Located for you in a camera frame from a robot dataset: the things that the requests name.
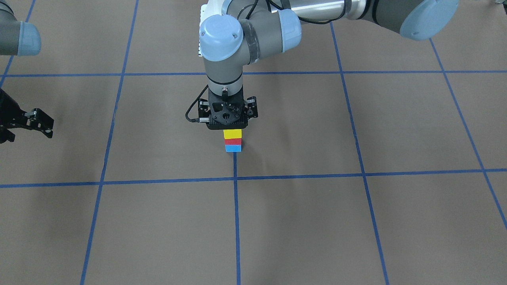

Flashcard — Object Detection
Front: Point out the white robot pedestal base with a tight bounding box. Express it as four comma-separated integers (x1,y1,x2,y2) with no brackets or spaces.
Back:
198,4,208,57

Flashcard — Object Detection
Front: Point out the brown paper table cover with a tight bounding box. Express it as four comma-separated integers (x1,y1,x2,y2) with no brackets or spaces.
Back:
1,0,507,285

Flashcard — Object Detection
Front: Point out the yellow block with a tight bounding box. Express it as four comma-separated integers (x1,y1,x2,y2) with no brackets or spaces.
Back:
223,129,242,140

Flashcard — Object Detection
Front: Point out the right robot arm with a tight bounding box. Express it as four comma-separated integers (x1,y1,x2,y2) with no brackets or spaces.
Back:
0,0,54,144

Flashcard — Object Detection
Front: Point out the blue block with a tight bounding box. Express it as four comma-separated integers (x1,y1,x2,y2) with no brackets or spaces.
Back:
225,144,242,153

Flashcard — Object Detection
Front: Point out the red block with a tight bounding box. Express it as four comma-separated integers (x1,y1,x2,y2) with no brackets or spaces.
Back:
224,138,242,146

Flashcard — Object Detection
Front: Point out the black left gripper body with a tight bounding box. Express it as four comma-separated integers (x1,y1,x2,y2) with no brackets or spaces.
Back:
208,89,245,104

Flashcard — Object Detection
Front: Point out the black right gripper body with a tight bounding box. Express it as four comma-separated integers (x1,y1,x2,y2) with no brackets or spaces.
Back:
0,89,27,144

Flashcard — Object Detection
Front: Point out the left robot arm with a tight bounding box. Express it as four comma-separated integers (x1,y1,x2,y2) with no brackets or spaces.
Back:
185,0,459,130

